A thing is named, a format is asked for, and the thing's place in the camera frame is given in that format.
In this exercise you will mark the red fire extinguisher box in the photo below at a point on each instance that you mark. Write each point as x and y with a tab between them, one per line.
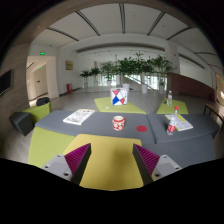
69	88

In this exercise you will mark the green chair with black bag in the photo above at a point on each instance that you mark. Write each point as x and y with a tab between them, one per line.
40	110

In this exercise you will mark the potted green plant cluster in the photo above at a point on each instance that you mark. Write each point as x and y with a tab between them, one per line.
137	65

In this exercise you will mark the red round coaster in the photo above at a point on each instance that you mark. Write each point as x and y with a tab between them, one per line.
141	128

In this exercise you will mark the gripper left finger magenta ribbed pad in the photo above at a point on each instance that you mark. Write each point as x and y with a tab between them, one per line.
71	166

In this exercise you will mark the framed yellow wall picture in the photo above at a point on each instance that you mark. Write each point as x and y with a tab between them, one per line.
69	65

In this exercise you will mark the open magazine on left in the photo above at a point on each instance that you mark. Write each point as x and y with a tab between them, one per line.
79	116

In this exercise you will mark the dark grey ottoman stool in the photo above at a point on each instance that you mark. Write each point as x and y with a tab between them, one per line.
22	122

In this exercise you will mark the black wall television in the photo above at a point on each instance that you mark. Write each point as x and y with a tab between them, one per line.
6	81

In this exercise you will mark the yellow booklet on right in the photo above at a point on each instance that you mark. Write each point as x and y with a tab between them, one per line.
182	124

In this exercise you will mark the far clear water bottle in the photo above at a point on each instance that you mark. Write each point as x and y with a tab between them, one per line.
169	98

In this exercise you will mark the red-capped water bottle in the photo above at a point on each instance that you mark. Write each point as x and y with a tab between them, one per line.
172	122

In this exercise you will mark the red and white mug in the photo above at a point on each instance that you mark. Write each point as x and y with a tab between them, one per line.
118	123

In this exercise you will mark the white cube red blue pattern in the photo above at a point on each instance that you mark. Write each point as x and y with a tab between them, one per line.
118	96

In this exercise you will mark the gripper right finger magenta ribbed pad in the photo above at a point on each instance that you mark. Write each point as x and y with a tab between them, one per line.
153	167

